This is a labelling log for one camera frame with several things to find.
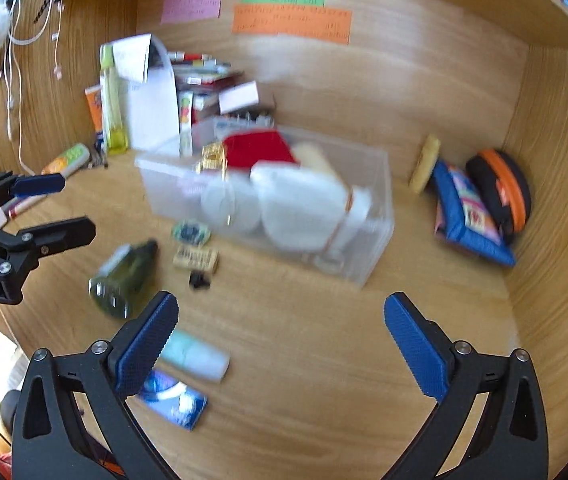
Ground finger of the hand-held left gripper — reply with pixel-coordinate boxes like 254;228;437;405
0;216;97;263
0;172;68;201

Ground orange sunscreen tube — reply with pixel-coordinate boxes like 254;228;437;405
85;85;104;133

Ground tan small card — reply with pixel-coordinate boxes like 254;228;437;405
173;245;219;272

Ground white paper sheets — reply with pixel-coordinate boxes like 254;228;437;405
114;34;179;151

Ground orange paper note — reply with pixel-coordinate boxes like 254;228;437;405
231;4;353;46

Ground black blue small packet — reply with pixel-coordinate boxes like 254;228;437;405
136;369;209;431

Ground white small card box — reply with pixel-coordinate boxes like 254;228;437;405
219;81;259;113

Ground yellow round sponge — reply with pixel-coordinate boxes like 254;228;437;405
409;135;442;193

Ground wooden desktop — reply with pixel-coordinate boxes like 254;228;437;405
0;125;520;480

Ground white drawstring pouch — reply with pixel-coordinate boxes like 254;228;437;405
251;160;375;256

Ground green round badge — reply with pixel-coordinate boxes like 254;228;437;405
172;220;211;246

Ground clear plastic bin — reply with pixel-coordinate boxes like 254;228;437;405
135;117;395;288

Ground pink paper note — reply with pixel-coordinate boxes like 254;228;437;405
160;0;225;25

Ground pale cream pouch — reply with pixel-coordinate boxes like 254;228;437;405
291;142;337;181

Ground white hanging earphone cable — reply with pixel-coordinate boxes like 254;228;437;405
0;0;64;171

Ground red velvet pouch gold ribbon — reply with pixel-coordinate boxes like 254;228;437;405
196;130;301;176

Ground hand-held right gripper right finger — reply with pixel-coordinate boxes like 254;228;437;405
384;291;550;480

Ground blue patterned packet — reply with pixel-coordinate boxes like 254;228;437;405
433;159;517;267

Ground white bottle orange label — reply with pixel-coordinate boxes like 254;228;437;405
41;143;90;177

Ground teal tube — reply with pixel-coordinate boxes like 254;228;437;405
159;329;231;383

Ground orange black round case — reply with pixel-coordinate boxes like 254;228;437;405
465;149;532;236

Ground white pink lip balm tube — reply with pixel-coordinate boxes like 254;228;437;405
8;195;47;220

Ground green glass bottle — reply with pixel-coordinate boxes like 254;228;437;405
88;239;159;318

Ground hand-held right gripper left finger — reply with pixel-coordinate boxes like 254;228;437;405
11;290;181;480

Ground yellow spray bottle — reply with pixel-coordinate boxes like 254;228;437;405
100;44;129;155

